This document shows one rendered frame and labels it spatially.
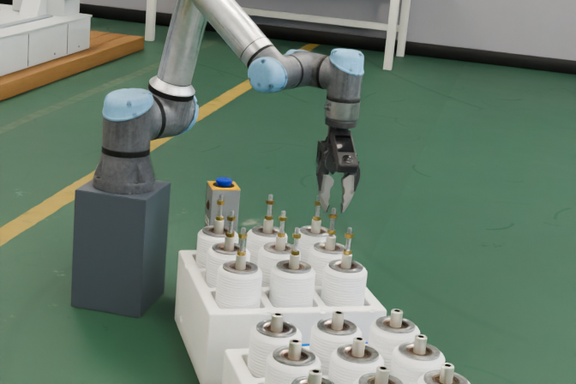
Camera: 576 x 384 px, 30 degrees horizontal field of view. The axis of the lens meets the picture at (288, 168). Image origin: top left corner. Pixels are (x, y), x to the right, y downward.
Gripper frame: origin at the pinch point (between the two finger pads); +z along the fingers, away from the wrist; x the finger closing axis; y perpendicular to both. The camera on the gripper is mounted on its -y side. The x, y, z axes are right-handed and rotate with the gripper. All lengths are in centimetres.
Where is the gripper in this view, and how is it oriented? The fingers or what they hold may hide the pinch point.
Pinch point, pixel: (334, 207)
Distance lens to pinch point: 242.7
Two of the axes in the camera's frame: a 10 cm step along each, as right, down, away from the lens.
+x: -9.7, -0.3, -2.3
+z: -0.9, 9.6, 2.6
